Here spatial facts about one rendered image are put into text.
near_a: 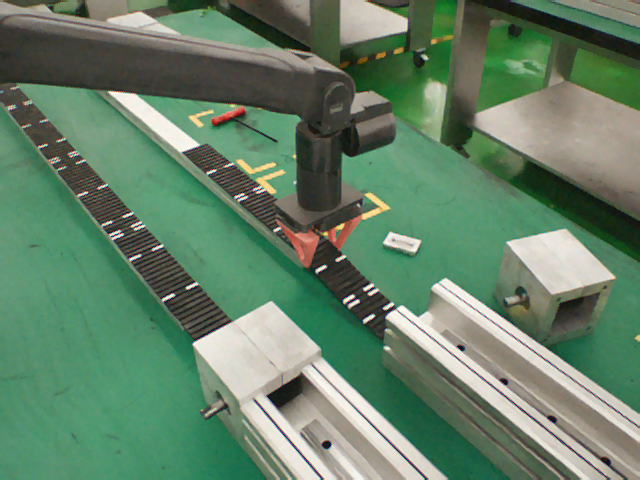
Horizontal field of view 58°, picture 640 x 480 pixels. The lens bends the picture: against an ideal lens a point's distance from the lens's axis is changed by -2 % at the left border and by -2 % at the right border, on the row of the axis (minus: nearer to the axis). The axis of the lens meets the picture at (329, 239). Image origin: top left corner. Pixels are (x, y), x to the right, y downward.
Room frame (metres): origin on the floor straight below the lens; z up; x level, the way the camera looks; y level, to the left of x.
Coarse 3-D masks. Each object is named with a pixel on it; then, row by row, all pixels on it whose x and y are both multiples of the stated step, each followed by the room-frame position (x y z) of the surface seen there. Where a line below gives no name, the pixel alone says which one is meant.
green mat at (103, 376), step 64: (0, 128) 1.06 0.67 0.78; (64, 128) 1.05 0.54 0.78; (128, 128) 1.05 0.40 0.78; (192, 128) 1.05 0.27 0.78; (256, 128) 1.05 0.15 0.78; (0, 192) 0.82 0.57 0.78; (64, 192) 0.82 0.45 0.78; (128, 192) 0.82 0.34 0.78; (192, 192) 0.82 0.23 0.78; (384, 192) 0.82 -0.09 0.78; (448, 192) 0.82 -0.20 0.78; (512, 192) 0.82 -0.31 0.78; (0, 256) 0.65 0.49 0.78; (64, 256) 0.65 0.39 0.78; (192, 256) 0.65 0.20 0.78; (256, 256) 0.65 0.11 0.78; (384, 256) 0.65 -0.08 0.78; (448, 256) 0.65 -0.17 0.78; (0, 320) 0.52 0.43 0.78; (64, 320) 0.52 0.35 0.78; (128, 320) 0.53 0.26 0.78; (320, 320) 0.53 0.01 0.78; (0, 384) 0.42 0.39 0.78; (64, 384) 0.42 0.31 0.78; (128, 384) 0.42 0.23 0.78; (192, 384) 0.42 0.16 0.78; (384, 384) 0.42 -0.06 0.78; (0, 448) 0.34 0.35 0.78; (64, 448) 0.34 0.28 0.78; (128, 448) 0.34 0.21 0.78; (192, 448) 0.34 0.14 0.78; (448, 448) 0.34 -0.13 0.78
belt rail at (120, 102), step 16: (112, 96) 1.14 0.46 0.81; (128, 96) 1.14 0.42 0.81; (128, 112) 1.08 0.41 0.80; (144, 112) 1.06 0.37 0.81; (144, 128) 1.03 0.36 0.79; (160, 128) 0.99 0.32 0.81; (176, 128) 0.99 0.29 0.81; (160, 144) 0.97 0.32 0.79; (176, 144) 0.93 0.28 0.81; (192, 144) 0.93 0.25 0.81; (176, 160) 0.92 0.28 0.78; (224, 192) 0.79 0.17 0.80; (240, 208) 0.76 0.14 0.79; (256, 224) 0.72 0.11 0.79; (272, 240) 0.68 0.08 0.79; (288, 256) 0.65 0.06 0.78
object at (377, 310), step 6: (384, 300) 0.55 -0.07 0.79; (372, 306) 0.54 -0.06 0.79; (378, 306) 0.54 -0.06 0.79; (384, 306) 0.54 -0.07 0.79; (390, 306) 0.54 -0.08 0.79; (366, 312) 0.53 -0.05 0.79; (372, 312) 0.53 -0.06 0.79; (378, 312) 0.53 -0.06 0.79; (384, 312) 0.53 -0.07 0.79; (360, 318) 0.52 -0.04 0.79; (366, 318) 0.52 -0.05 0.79; (372, 318) 0.52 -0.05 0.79; (366, 324) 0.51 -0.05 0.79
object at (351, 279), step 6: (354, 270) 0.60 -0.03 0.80; (348, 276) 0.59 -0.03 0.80; (354, 276) 0.59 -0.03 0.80; (360, 276) 0.59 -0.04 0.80; (336, 282) 0.57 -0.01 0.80; (342, 282) 0.58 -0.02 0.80; (348, 282) 0.58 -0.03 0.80; (354, 282) 0.58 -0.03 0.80; (330, 288) 0.57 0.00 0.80; (336, 288) 0.57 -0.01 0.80; (342, 288) 0.57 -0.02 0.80
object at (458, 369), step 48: (432, 288) 0.50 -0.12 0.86; (384, 336) 0.45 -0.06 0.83; (432, 336) 0.42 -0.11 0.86; (480, 336) 0.44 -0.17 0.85; (432, 384) 0.39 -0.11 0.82; (480, 384) 0.36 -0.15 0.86; (528, 384) 0.38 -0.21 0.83; (576, 384) 0.36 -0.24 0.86; (480, 432) 0.34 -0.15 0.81; (528, 432) 0.31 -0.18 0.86; (576, 432) 0.32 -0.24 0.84; (624, 432) 0.31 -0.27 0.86
